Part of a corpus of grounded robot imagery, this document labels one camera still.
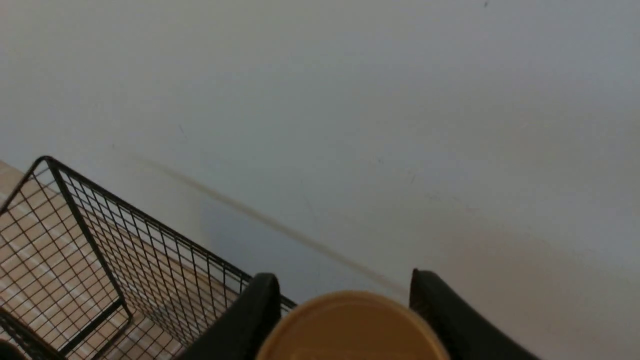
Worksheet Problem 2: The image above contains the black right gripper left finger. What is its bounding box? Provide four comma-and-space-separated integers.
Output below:
177, 273, 282, 360

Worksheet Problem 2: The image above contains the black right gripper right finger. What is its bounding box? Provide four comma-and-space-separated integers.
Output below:
409, 269, 538, 360

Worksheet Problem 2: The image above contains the amber cooking wine bottle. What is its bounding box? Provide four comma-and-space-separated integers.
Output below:
256, 291, 450, 360

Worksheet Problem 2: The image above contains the black wire mesh shelf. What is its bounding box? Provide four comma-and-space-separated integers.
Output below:
1, 155, 254, 360

